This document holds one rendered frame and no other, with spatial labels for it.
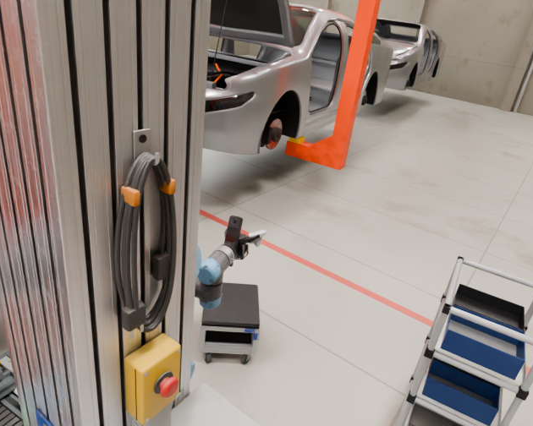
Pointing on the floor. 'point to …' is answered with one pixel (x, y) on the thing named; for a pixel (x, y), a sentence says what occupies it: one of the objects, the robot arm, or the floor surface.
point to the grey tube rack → (475, 357)
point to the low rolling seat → (232, 323)
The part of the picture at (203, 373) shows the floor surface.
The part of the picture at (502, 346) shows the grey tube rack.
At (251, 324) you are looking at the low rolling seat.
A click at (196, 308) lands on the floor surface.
